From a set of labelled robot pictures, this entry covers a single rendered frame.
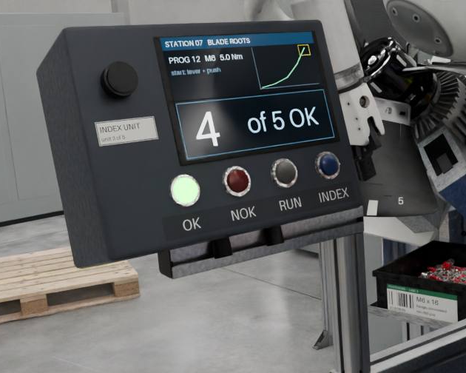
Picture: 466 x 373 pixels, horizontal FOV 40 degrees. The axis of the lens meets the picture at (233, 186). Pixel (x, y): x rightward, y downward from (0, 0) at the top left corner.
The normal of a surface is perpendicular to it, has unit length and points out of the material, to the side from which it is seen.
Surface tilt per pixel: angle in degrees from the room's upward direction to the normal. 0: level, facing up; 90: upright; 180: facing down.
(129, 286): 88
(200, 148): 75
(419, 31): 132
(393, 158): 43
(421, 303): 90
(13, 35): 90
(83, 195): 90
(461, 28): 124
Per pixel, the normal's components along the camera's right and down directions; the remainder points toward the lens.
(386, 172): -0.11, -0.61
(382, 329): -0.85, 0.15
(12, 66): 0.59, 0.08
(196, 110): 0.47, -0.16
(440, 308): -0.68, 0.18
